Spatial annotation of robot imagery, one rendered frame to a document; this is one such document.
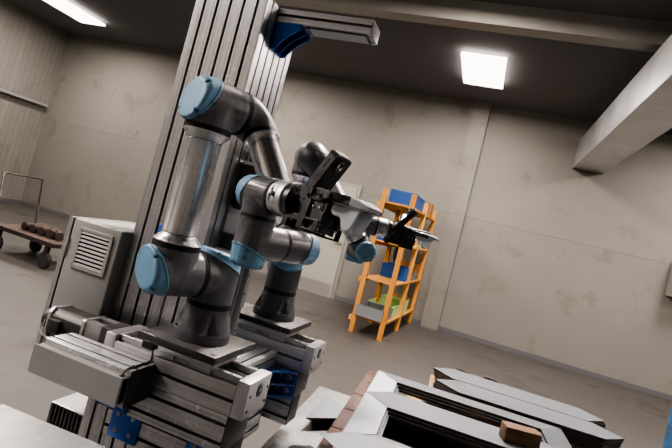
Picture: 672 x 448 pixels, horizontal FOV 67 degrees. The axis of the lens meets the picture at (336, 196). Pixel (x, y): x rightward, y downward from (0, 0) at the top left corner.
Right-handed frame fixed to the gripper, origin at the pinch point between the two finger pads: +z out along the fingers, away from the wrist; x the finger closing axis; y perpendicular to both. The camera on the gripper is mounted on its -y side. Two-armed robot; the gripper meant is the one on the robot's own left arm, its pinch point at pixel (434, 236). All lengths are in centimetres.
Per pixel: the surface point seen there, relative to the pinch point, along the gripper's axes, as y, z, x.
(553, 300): 120, 446, -570
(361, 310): 177, 105, -460
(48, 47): -71, -604, -1060
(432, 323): 221, 278, -624
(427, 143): -80, 206, -713
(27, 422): 24, -95, 124
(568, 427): 59, 70, 17
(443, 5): -208, 73, -369
